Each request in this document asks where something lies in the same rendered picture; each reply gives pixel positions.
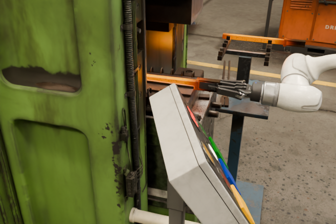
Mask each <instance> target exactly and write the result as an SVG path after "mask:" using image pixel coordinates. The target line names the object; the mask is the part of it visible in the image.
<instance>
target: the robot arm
mask: <svg viewBox="0 0 336 224"><path fill-rule="evenodd" d="M331 69H336V54H329V55H324V56H319V57H311V56H309V55H303V54H300V53H294V54H291V55H290V56H288V57H287V58H286V60H285V61H284V63H283V65H282V69H281V75H280V80H281V83H275V82H268V81H265V82H264V84H263V83H262V82H255V81H254V82H253V83H252V85H250V84H246V83H245V82H246V81H245V80H228V79H221V80H220V85H218V84H219V83H213V82H205V81H199V89H204V90H211V91H216V92H217V94H219V95H223V96H227V97H231V98H235V99H238V100H242V98H243V97H245V98H250V101H252V102H258V103H259V102H260V101H261V104H262V105H266V106H272V107H278V108H281V109H283V110H286V111H291V112H297V113H313V112H316V111H317V110H318V109H319V108H320V107H321V104H322V92H321V91H320V90H319V89H317V88H316V87H314V86H310V85H311V84H312V83H313V82H314V81H316V80H318V78H319V76H320V74H321V73H323V72H325V71H327V70H331Z"/></svg>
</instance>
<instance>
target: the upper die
mask: <svg viewBox="0 0 336 224"><path fill-rule="evenodd" d="M202 11H203V0H145V21H149V22H160V23H172V24H183V25H191V24H192V23H193V22H194V21H195V19H196V18H197V17H198V16H199V14H200V13H201V12H202Z"/></svg>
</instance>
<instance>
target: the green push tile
mask: <svg viewBox="0 0 336 224"><path fill-rule="evenodd" d="M208 138H209V141H210V143H211V145H212V147H213V149H214V151H215V153H216V155H217V157H218V158H219V159H220V158H221V159H222V161H223V162H224V164H225V166H226V167H227V169H229V168H228V166H227V164H226V162H225V160H224V158H223V156H222V154H221V152H220V150H219V149H218V147H217V146H216V144H215V142H214V141H213V139H212V138H211V137H208Z"/></svg>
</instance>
